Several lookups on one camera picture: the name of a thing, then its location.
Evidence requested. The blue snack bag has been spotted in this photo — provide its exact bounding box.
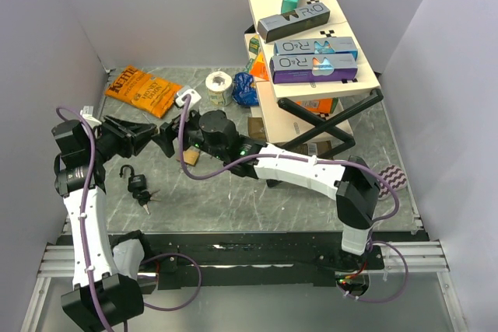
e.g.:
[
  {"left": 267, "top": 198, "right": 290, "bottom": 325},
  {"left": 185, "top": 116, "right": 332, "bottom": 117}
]
[{"left": 232, "top": 72, "right": 259, "bottom": 107}]

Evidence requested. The purple wavy cloth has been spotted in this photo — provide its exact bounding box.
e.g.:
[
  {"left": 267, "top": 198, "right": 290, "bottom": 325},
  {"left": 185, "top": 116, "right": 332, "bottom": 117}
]
[{"left": 376, "top": 165, "right": 408, "bottom": 201}]

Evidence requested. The orange box on shelf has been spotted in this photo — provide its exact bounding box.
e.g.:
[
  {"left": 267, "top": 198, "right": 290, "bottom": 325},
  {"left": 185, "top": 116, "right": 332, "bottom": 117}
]
[{"left": 249, "top": 52, "right": 269, "bottom": 81}]

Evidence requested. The green box on shelf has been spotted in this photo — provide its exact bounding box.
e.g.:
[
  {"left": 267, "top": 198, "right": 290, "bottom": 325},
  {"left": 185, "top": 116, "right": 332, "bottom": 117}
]
[{"left": 248, "top": 35, "right": 260, "bottom": 55}]

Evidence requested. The large brass padlock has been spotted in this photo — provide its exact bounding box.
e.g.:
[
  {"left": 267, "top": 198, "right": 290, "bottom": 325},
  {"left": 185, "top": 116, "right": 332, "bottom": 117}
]
[{"left": 183, "top": 149, "right": 200, "bottom": 166}]

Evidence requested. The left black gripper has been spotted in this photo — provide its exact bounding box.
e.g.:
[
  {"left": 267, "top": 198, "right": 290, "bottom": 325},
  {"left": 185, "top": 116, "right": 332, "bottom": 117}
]
[{"left": 86, "top": 114, "right": 156, "bottom": 163}]

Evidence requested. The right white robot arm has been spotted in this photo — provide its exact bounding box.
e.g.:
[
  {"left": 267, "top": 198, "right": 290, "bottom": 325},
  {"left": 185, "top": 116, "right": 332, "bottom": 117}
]
[{"left": 153, "top": 110, "right": 381, "bottom": 269}]

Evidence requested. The blue R&O box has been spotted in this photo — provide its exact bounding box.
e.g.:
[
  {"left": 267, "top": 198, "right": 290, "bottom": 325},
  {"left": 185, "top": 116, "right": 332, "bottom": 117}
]
[{"left": 274, "top": 37, "right": 358, "bottom": 60}]

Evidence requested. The black padlock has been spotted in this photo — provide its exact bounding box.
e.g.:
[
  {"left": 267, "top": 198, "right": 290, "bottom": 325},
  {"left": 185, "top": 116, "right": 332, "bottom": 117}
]
[{"left": 120, "top": 164, "right": 147, "bottom": 193}]

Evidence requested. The cream shelf rack black frame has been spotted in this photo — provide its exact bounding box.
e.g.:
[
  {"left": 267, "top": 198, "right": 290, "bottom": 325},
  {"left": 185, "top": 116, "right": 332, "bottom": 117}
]
[{"left": 243, "top": 0, "right": 385, "bottom": 188}]

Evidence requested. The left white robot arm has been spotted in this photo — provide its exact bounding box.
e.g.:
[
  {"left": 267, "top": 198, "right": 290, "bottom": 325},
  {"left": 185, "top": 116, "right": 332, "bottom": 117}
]
[{"left": 51, "top": 117, "right": 156, "bottom": 331}]

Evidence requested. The grey R&O box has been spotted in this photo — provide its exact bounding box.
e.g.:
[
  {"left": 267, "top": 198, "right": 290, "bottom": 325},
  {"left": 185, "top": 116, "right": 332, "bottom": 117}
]
[{"left": 256, "top": 2, "right": 330, "bottom": 43}]

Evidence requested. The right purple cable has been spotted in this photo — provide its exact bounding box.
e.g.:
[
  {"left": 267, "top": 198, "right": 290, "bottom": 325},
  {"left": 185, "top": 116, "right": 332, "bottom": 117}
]
[{"left": 177, "top": 94, "right": 409, "bottom": 305}]

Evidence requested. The purple R&O box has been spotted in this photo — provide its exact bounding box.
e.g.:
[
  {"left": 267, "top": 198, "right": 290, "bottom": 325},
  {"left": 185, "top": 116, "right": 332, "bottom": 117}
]
[{"left": 269, "top": 53, "right": 358, "bottom": 84}]

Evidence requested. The orange Kettle chips bag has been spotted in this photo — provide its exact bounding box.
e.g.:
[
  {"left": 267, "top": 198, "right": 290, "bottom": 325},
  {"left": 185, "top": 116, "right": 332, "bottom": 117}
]
[{"left": 105, "top": 65, "right": 183, "bottom": 118}]

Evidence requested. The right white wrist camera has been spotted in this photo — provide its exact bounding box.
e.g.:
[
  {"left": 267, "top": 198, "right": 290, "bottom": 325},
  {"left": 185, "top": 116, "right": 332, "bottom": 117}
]
[{"left": 174, "top": 86, "right": 202, "bottom": 110}]

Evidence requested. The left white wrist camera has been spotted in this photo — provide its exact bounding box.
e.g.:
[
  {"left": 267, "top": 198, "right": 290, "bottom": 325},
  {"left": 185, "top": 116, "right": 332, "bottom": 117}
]
[{"left": 79, "top": 106, "right": 102, "bottom": 129}]

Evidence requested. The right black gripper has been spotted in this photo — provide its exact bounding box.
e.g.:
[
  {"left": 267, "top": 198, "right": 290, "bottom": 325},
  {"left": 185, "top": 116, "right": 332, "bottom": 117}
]
[{"left": 151, "top": 107, "right": 226, "bottom": 163}]

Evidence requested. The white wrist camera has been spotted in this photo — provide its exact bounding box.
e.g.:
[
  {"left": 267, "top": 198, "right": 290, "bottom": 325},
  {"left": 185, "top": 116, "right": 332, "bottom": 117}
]
[
  {"left": 79, "top": 106, "right": 102, "bottom": 129},
  {"left": 174, "top": 86, "right": 202, "bottom": 110}
]

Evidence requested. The olive brown snack bag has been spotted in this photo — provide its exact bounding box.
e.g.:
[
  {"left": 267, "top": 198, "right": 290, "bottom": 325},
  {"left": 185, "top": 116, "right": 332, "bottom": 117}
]
[{"left": 247, "top": 117, "right": 332, "bottom": 156}]

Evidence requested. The toilet paper roll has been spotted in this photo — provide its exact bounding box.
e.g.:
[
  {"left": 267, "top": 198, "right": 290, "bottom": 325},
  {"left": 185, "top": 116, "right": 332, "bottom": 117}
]
[{"left": 205, "top": 71, "right": 233, "bottom": 107}]

